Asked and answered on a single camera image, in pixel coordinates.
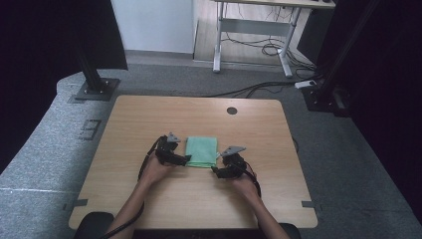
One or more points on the green cloth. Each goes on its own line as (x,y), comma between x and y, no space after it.
(201,151)

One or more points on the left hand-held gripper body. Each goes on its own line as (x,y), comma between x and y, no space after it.
(166,147)

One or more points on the black chair armrest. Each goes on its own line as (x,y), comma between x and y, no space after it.
(94,225)
(290,231)

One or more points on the grey tape piece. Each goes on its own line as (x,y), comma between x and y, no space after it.
(307,204)
(80,202)

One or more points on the black metal stand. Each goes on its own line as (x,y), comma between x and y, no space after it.
(326,93)
(94,83)

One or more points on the person's right hand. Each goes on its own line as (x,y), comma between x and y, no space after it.
(245,186)

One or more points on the white desk frame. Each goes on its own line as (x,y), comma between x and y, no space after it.
(255,28)

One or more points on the floor socket box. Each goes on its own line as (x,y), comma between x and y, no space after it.
(89,129)

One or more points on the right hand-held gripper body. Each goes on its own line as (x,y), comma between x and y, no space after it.
(234,161)

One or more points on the person's left hand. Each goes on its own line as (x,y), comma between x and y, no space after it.
(154,172)

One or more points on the white power strip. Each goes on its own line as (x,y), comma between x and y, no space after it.
(305,84)

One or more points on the dark curtain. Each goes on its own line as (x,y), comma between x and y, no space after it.
(40,49)
(391,83)

